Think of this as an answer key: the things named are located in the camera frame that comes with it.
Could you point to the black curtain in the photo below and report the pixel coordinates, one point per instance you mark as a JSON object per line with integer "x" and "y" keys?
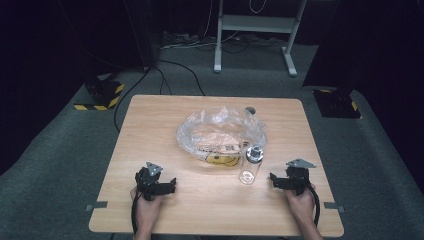
{"x": 373, "y": 43}
{"x": 66, "y": 36}

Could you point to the grey table edge bracket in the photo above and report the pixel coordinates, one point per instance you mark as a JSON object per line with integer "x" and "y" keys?
{"x": 96, "y": 205}
{"x": 334, "y": 206}

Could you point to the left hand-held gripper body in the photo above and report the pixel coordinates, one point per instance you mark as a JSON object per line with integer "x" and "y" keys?
{"x": 148, "y": 181}

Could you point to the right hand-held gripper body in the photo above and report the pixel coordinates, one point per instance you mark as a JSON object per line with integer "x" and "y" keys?
{"x": 297, "y": 178}

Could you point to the black yellow striped stand base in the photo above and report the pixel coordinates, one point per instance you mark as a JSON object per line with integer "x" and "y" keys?
{"x": 338, "y": 105}
{"x": 101, "y": 95}

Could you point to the clear plastic bag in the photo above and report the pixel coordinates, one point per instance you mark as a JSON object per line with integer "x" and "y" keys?
{"x": 213, "y": 133}

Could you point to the white metal stand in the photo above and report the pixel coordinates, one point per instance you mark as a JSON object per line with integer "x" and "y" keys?
{"x": 255, "y": 24}

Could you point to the person's right hand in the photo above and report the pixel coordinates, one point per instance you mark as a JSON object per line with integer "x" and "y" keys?
{"x": 301, "y": 205}

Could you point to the person's left hand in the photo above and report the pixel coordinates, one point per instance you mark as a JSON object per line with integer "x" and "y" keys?
{"x": 146, "y": 208}

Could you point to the grey round table grommet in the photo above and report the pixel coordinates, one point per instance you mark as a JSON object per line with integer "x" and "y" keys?
{"x": 250, "y": 110}

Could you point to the clear bottle with silver cap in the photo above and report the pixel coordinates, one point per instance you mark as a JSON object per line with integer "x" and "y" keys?
{"x": 250, "y": 168}

